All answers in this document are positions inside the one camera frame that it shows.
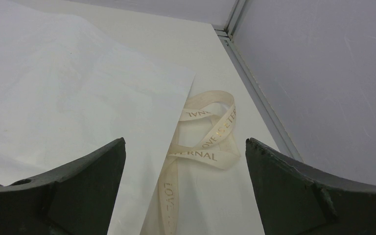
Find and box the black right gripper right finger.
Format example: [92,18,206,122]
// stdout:
[245,138,376,235]

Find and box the white paper bouquet wrap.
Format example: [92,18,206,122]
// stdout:
[0,0,195,235]

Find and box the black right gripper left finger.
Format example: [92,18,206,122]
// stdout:
[0,138,126,235]

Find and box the cream printed ribbon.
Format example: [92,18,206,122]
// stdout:
[141,91,240,235]

